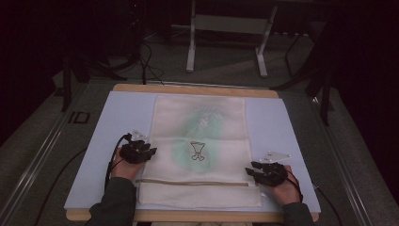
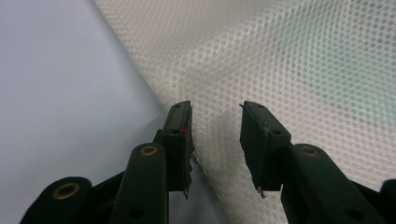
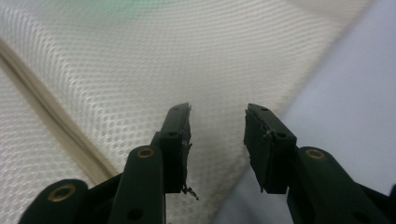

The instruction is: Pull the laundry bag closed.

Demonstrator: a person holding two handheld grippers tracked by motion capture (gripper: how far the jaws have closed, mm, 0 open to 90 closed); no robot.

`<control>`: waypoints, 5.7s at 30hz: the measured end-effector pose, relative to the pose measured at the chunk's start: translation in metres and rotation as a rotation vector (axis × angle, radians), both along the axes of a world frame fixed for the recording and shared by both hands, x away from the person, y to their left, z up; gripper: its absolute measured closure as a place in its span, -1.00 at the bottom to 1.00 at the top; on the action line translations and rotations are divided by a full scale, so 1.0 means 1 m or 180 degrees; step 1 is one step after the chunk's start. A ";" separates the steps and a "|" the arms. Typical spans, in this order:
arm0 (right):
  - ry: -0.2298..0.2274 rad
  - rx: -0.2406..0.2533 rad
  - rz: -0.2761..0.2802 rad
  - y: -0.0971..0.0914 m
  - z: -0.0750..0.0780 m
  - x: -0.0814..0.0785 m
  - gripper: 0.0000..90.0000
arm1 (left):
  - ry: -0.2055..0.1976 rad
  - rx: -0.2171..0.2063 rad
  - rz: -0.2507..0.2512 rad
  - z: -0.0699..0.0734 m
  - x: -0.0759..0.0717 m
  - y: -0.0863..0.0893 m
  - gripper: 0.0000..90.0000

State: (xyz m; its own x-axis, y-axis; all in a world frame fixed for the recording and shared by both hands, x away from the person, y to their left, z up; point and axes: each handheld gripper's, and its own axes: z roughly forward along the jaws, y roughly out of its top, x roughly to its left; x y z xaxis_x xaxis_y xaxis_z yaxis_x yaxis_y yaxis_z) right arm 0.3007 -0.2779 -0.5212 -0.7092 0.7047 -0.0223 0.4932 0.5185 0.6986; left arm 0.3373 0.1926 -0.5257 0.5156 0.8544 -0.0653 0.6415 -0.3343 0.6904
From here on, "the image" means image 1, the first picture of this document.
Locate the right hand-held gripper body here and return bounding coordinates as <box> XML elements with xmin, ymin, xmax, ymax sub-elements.
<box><xmin>255</xmin><ymin>151</ymin><xmax>292</xmax><ymax>188</ymax></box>

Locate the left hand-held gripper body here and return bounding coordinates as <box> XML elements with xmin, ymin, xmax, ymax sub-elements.
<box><xmin>120</xmin><ymin>129</ymin><xmax>152</xmax><ymax>165</ymax></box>

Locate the white mesh laundry bag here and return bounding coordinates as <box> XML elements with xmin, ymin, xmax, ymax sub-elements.
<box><xmin>136</xmin><ymin>94</ymin><xmax>263</xmax><ymax>209</ymax></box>

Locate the person's left hand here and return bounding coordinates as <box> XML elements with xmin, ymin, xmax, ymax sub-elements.
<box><xmin>109</xmin><ymin>147</ymin><xmax>146</xmax><ymax>182</ymax></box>

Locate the person's right hand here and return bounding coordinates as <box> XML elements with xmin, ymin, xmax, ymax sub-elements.
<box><xmin>268</xmin><ymin>165</ymin><xmax>303</xmax><ymax>207</ymax></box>

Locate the light blue foam mat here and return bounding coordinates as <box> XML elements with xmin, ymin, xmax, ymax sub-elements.
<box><xmin>64</xmin><ymin>90</ymin><xmax>322</xmax><ymax>215</ymax></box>

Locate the green garment with print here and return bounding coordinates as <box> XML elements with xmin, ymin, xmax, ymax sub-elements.
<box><xmin>172</xmin><ymin>105</ymin><xmax>226</xmax><ymax>173</ymax></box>

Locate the dark metal stand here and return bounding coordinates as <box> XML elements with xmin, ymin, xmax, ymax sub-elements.
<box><xmin>271</xmin><ymin>18</ymin><xmax>338</xmax><ymax>126</ymax></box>

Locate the black tripod stand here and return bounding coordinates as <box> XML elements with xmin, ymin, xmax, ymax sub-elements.
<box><xmin>60</xmin><ymin>0</ymin><xmax>166</xmax><ymax>112</ymax></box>

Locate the white metal stand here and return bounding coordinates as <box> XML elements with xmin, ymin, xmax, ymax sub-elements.
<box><xmin>185</xmin><ymin>0</ymin><xmax>279</xmax><ymax>78</ymax></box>

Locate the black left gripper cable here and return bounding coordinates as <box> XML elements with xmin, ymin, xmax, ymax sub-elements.
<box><xmin>104</xmin><ymin>133</ymin><xmax>133</xmax><ymax>189</ymax></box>

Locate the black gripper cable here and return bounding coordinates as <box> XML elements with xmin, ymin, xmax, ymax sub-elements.
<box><xmin>104</xmin><ymin>133</ymin><xmax>133</xmax><ymax>189</ymax></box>
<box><xmin>290</xmin><ymin>175</ymin><xmax>344</xmax><ymax>226</ymax></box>

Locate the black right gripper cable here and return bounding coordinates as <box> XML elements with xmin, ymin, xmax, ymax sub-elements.
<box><xmin>290</xmin><ymin>175</ymin><xmax>344</xmax><ymax>226</ymax></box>

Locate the metal floor rail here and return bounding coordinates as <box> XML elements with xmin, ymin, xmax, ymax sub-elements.
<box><xmin>309</xmin><ymin>93</ymin><xmax>375</xmax><ymax>226</ymax></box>
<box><xmin>0</xmin><ymin>90</ymin><xmax>92</xmax><ymax>220</ymax></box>

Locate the black floor cable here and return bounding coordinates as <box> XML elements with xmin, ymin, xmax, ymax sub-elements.
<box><xmin>32</xmin><ymin>147</ymin><xmax>88</xmax><ymax>226</ymax></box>

